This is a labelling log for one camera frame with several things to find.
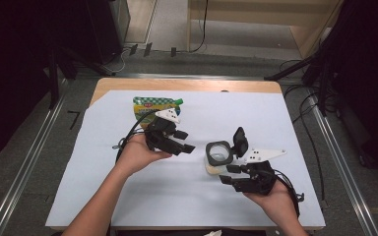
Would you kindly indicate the green yellow spouted pouch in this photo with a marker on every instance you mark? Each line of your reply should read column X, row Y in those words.
column 151, row 105

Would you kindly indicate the black tripod stand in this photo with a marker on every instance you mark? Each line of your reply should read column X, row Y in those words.
column 288, row 69

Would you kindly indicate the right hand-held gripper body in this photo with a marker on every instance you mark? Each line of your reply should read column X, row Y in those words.
column 259, row 178

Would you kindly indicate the wooden table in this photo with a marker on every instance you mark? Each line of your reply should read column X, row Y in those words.
column 177, row 84

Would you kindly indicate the white paper sheet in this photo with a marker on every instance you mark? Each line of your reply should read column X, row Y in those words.
column 177, row 203

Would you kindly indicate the long metal floor rail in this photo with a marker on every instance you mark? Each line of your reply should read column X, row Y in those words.
column 341, row 164
column 28, row 164

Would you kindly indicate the person's left hand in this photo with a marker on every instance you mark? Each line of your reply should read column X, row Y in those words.
column 134, row 157

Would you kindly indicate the clear jar with dark lid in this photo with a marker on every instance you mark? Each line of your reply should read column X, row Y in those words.
column 219, row 152

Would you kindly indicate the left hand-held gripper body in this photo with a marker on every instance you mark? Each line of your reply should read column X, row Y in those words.
column 159, row 137

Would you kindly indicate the person's right hand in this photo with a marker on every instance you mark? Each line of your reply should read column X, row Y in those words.
column 279, row 201

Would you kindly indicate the black cabinet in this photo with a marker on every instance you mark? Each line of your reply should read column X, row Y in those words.
column 105, row 26

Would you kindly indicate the white crumpled paper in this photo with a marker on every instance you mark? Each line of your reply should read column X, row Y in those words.
column 212, row 233

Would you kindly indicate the light wooden cabinet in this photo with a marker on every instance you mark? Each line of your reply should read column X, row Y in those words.
column 242, row 13

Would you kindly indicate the black metal stand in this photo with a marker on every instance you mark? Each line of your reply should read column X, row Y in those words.
column 54, row 85

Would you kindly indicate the small black floor block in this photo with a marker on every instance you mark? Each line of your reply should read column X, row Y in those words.
column 173, row 51
column 147, row 49
column 133, row 49

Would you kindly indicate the small dark clip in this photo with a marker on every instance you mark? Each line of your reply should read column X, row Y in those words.
column 224, row 90

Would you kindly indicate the black curtain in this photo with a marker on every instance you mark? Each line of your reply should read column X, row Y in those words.
column 367, row 82
column 13, row 65

